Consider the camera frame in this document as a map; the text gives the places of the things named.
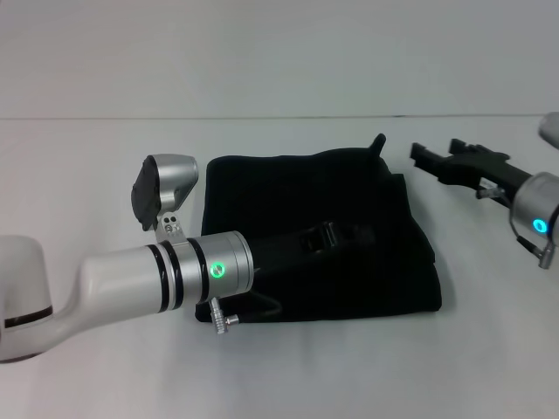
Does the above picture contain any black T-shirt with FREE print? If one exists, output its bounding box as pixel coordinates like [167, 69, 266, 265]
[194, 133, 443, 326]

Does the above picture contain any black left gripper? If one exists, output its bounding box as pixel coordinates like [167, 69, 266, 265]
[246, 221, 377, 285]

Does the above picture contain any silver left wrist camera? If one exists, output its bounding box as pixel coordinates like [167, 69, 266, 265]
[129, 153, 199, 244]

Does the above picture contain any dark red left arm cable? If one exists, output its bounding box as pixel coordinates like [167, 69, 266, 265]
[238, 292, 284, 323]

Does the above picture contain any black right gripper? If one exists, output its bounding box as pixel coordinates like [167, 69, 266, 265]
[409, 138, 536, 196]

